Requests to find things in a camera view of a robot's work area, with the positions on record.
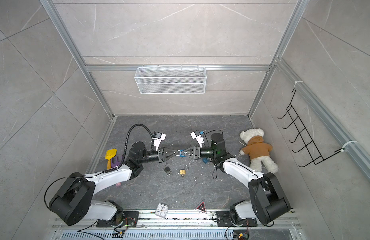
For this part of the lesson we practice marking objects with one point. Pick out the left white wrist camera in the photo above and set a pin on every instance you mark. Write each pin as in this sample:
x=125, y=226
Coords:
x=157, y=139

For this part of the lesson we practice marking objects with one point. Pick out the white small alarm clock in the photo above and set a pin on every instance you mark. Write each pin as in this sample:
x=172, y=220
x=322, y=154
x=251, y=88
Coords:
x=161, y=210

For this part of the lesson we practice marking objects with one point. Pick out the red black triangle sign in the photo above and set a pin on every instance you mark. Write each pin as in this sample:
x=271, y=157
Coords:
x=201, y=207

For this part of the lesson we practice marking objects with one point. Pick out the yellow toy shovel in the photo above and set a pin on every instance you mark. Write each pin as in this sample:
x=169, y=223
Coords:
x=110, y=155

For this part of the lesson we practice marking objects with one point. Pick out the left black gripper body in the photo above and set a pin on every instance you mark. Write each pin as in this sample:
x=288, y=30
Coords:
x=160, y=156

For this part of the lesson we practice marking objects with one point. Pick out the purple pink toy rake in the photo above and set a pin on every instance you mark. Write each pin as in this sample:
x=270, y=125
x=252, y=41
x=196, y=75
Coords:
x=116, y=162

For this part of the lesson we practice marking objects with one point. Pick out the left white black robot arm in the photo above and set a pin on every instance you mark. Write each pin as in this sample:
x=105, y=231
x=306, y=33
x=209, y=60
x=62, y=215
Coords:
x=73, y=202

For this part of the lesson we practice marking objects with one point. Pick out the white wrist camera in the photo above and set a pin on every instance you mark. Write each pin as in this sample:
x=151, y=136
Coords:
x=197, y=135
x=157, y=139

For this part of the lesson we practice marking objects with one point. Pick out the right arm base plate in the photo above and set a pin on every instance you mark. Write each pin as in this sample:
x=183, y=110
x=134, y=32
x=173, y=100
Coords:
x=223, y=219

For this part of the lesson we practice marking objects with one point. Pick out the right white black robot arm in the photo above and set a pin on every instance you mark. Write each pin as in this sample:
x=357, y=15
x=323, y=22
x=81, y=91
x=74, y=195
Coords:
x=267, y=199

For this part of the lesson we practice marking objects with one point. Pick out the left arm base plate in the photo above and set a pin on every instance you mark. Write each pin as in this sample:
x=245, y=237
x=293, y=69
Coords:
x=127, y=218

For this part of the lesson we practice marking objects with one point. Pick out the white teddy bear brown hoodie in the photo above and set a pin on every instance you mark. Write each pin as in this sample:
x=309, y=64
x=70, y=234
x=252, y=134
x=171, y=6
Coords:
x=257, y=150

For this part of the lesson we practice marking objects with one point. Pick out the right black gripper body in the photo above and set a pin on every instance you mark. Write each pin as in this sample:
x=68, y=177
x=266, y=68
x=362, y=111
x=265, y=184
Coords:
x=198, y=152

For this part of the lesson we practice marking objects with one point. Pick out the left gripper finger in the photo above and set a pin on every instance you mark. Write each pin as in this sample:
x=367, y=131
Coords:
x=169, y=151
x=169, y=156

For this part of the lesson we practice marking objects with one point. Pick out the white wire mesh basket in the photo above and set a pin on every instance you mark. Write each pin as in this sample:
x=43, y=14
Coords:
x=171, y=80

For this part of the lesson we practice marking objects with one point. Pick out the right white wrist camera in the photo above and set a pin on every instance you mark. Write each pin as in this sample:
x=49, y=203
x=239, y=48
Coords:
x=197, y=135

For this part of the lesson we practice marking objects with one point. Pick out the black padlock with key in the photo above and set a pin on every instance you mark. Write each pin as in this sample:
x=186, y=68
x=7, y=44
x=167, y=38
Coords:
x=167, y=169

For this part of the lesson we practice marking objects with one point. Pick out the black wire hook rack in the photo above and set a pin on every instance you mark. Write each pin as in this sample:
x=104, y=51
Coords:
x=316, y=157

